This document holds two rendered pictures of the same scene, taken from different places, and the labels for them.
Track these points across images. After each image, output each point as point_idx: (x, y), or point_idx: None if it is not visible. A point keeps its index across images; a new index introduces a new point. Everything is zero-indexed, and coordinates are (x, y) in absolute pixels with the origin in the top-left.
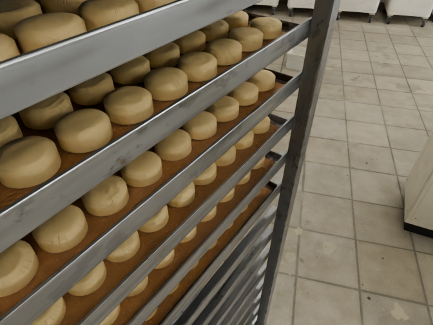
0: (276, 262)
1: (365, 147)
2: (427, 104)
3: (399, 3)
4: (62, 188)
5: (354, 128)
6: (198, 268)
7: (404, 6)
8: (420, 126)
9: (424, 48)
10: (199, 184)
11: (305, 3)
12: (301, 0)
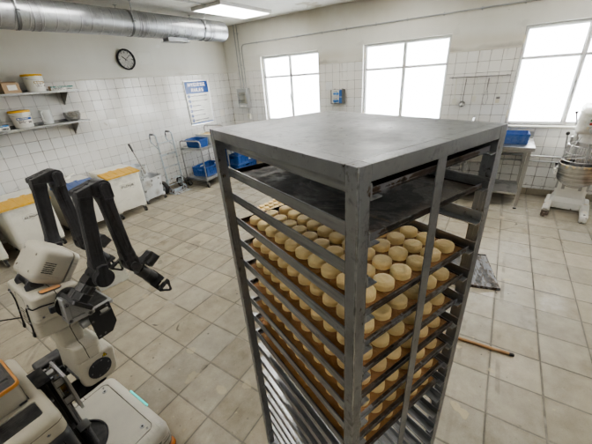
0: None
1: (224, 288)
2: (213, 246)
3: (122, 203)
4: None
5: (204, 284)
6: None
7: (127, 203)
8: (227, 257)
9: (166, 220)
10: None
11: (41, 240)
12: (34, 239)
